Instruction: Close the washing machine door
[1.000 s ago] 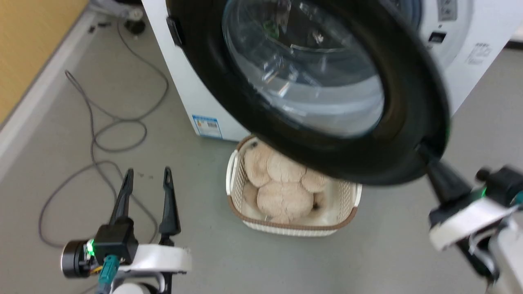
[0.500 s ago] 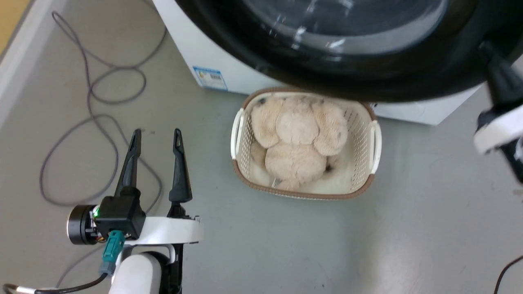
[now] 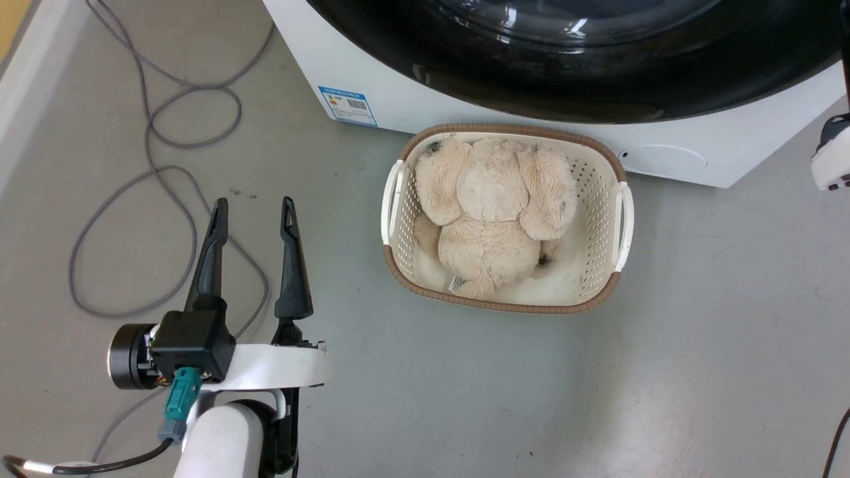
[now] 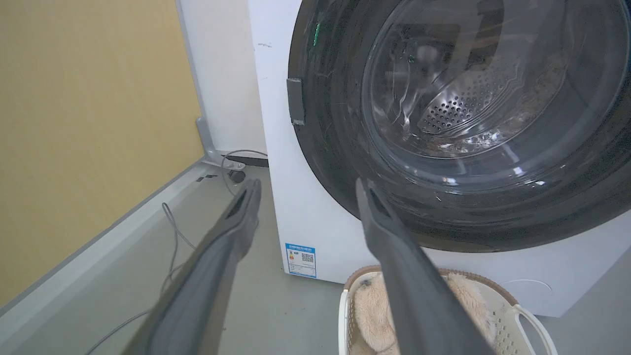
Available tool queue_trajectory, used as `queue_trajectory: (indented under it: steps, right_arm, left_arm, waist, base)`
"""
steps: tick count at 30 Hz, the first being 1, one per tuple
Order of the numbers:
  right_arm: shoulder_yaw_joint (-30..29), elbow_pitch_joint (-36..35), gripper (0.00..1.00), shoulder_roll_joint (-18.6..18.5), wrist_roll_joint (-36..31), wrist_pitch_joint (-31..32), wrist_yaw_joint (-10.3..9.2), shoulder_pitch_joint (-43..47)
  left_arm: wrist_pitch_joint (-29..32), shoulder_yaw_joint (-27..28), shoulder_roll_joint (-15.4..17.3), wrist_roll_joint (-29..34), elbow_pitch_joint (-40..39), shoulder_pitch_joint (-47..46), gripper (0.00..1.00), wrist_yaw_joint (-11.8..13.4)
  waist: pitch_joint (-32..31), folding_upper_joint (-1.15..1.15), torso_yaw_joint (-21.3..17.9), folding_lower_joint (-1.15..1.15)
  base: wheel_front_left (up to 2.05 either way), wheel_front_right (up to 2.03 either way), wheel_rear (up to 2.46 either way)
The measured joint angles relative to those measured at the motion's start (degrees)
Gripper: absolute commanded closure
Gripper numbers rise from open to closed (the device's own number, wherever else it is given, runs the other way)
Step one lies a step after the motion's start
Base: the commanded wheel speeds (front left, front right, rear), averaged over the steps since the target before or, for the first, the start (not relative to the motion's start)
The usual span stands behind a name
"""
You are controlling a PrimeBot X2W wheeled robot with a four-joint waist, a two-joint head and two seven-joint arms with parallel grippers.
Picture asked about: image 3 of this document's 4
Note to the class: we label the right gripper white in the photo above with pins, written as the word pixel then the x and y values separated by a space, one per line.
pixel 833 162

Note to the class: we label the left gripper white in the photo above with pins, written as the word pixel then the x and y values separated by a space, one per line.
pixel 279 365

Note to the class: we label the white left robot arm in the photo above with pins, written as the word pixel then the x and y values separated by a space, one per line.
pixel 222 441

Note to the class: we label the black round washing machine door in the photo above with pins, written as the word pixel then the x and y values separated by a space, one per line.
pixel 597 79

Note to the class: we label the white washing machine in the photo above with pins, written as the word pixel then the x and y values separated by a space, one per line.
pixel 465 99

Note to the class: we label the blue white label sticker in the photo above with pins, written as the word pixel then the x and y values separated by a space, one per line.
pixel 347 106

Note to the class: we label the round white filter cover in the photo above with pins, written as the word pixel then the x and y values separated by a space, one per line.
pixel 664 160

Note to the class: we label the beige plush toy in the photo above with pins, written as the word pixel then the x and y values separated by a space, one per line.
pixel 488 219

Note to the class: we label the cream laundry basket brown rim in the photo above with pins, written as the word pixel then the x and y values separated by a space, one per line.
pixel 601 199

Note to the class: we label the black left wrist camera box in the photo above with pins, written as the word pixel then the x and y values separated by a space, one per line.
pixel 192 342

